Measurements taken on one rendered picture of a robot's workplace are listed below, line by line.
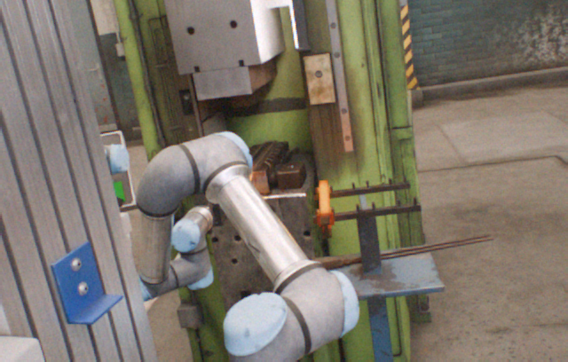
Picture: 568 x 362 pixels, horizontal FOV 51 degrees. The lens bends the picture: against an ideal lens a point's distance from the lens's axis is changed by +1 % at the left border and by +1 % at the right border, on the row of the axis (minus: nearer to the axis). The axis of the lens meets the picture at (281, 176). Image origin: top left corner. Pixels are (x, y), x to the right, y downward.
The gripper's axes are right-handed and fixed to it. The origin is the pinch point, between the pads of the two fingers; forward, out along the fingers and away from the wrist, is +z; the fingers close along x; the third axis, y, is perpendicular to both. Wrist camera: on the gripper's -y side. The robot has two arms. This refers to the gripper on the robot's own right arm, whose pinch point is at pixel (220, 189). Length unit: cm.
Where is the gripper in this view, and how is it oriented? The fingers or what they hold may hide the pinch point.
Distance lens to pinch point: 187.2
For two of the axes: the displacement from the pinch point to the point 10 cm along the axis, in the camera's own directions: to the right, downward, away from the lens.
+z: 2.0, -2.9, 9.4
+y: 1.7, 9.5, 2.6
